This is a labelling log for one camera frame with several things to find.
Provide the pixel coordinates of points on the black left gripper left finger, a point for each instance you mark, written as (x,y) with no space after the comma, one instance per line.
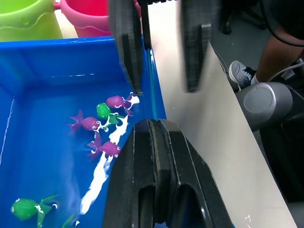
(123,180)

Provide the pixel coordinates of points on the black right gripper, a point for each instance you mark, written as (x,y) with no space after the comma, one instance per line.
(161,1)

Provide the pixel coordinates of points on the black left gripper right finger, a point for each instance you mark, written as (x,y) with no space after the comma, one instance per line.
(190,180)

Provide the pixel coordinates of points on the purple toy fish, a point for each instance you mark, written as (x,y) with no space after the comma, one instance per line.
(89,123)
(109,148)
(116,101)

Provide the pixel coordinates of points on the green toy fish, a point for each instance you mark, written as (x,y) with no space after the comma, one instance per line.
(103,110)
(69,222)
(25,207)

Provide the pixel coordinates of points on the pink plastic bucket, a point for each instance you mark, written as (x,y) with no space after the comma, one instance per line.
(90,19)

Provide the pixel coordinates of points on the blue plastic tub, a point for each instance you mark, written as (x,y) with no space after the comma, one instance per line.
(47,154)

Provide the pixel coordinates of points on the green plastic bucket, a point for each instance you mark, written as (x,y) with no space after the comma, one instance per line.
(26,19)

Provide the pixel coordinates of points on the black office chair base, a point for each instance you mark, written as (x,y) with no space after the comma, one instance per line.
(240,16)

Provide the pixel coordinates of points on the grey sneaker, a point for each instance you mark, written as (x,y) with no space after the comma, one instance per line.
(241,72)

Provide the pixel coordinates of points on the silver robot body joint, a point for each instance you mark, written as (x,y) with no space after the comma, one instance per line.
(263,102)

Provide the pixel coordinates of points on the person's bare leg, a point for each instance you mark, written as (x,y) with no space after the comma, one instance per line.
(273,54)

